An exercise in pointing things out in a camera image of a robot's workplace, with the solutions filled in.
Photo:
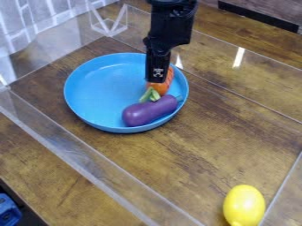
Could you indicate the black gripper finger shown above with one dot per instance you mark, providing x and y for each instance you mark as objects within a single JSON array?
[{"x": 156, "y": 67}]

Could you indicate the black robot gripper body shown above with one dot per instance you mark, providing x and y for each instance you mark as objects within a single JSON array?
[{"x": 171, "y": 25}]

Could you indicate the orange toy carrot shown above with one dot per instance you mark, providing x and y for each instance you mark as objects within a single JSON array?
[{"x": 155, "y": 90}]

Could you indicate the blue plastic plate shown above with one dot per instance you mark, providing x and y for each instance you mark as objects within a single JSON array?
[{"x": 107, "y": 84}]

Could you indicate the purple toy eggplant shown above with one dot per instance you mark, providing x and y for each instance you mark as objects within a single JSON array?
[{"x": 144, "y": 112}]

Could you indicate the clear acrylic barrier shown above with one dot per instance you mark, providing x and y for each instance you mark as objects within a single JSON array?
[{"x": 235, "y": 135}]

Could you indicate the white checkered curtain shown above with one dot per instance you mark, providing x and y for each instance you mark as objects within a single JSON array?
[{"x": 24, "y": 18}]

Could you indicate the yellow toy lemon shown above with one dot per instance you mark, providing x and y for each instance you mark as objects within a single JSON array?
[{"x": 243, "y": 206}]

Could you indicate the blue object at corner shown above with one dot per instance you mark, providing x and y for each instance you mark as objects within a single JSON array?
[{"x": 9, "y": 213}]

